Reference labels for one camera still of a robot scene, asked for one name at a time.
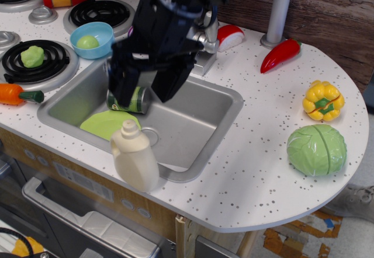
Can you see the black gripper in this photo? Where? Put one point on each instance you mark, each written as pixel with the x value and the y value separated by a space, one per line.
pixel 158 43

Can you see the cream detergent bottle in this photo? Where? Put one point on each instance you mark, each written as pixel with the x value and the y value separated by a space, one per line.
pixel 134 159

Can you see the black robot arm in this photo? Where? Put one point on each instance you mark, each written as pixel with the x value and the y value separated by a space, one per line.
pixel 159 42

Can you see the silver sink basin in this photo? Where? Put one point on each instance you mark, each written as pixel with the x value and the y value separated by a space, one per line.
pixel 184 132

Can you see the green pea can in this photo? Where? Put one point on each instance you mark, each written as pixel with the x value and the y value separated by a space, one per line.
pixel 139 103

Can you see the purple striped onion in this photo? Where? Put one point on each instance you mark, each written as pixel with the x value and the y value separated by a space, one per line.
pixel 130 31

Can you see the light green plate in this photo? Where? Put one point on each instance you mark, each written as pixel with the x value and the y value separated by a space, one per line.
pixel 105 123

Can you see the light blue bowl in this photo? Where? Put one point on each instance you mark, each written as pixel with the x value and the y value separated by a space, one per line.
pixel 103 32

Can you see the back right stove burner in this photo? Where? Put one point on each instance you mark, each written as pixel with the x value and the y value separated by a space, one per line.
pixel 118 14

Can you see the green ball in bowl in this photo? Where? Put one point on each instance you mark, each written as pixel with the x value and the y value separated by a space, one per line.
pixel 87 42

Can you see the silver toy faucet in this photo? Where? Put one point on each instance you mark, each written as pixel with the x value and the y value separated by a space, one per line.
pixel 205 32

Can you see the red white sushi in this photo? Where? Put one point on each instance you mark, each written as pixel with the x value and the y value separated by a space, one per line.
pixel 229 36

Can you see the front left stove burner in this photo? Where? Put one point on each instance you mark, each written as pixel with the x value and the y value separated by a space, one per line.
pixel 42 65

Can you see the green lettuce piece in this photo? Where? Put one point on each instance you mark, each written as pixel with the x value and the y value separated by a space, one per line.
pixel 32 57

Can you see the grey stove knob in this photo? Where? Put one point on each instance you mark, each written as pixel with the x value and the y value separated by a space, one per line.
pixel 42 16
pixel 8 40

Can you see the orange toy carrot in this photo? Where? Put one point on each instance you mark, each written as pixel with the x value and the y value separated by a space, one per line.
pixel 13 94

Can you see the red chili pepper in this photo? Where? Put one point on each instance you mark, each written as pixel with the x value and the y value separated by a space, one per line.
pixel 284 51

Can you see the grey stove knob left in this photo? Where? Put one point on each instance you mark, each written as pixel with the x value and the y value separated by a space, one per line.
pixel 8 40

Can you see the grey support pole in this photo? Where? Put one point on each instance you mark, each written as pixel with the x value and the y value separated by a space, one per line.
pixel 274 34

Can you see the yellow bell pepper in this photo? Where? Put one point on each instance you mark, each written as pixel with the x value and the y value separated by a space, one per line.
pixel 323 101

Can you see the green cabbage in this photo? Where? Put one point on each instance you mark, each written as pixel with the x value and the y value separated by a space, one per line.
pixel 317 150

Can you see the silver oven door handle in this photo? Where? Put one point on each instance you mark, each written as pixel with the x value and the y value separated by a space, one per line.
pixel 86 233

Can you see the yellow object with black cable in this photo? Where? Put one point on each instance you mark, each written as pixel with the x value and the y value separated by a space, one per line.
pixel 24 245

